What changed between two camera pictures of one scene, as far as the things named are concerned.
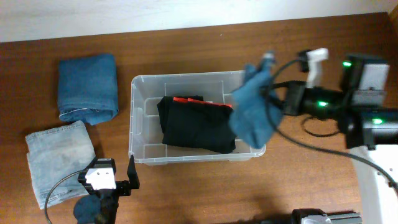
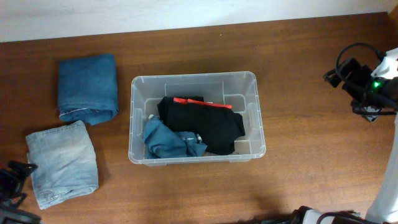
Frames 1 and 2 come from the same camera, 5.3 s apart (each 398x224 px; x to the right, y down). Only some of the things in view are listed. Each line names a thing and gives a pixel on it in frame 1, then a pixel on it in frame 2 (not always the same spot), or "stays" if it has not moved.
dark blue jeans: x=87 y=89 stays
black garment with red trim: x=196 y=124 stays
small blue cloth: x=255 y=110 -> x=161 y=142
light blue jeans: x=55 y=154 stays
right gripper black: x=294 y=103 -> x=364 y=78
